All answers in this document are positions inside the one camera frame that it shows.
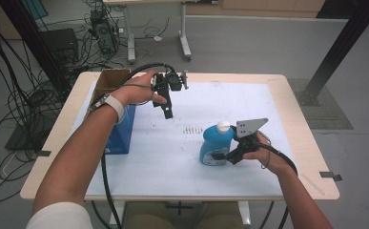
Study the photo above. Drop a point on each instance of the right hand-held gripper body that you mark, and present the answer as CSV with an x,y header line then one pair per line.
x,y
250,127

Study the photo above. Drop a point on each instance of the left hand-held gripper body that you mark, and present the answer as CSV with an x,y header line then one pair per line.
x,y
163,84

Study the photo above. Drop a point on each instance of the blue bottle with white cap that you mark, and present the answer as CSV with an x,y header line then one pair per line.
x,y
215,143

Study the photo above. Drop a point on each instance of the person's left hand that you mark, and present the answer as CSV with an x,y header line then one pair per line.
x,y
137,90

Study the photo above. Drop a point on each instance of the person's right hand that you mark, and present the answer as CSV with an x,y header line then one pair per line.
x,y
269,160

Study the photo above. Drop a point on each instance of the blue open cardboard box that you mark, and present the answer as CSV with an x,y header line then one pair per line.
x,y
121,133

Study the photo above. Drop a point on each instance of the wristwatch with beige band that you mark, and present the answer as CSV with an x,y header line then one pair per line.
x,y
115,105

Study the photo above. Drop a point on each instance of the white table leg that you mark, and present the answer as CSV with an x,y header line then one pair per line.
x,y
244,213
119,210

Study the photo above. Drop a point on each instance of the white table mat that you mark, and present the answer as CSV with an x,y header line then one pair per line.
x,y
166,171

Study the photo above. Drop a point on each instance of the black computer tower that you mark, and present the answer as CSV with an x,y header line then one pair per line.
x,y
104,31

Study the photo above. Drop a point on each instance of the black table edge clip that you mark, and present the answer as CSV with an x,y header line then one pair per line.
x,y
44,153
331,175

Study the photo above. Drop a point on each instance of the person's legs in olive trousers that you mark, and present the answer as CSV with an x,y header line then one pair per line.
x,y
147,219

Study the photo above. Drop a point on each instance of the black equipment case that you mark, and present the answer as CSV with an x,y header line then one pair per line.
x,y
59,44

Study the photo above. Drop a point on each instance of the light wooden cabinet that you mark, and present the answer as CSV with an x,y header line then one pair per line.
x,y
268,4

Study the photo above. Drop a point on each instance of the black floor plate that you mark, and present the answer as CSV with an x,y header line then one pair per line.
x,y
23,140

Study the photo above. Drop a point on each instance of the person's white sleeve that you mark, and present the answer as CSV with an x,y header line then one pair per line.
x,y
59,218

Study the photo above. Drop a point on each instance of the white desk frame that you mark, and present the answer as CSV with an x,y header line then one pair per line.
x,y
129,31

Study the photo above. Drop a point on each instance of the thick black metal post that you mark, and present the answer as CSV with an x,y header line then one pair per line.
x,y
347,35

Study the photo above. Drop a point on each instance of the slim black metal post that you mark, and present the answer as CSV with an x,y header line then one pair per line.
x,y
29,31

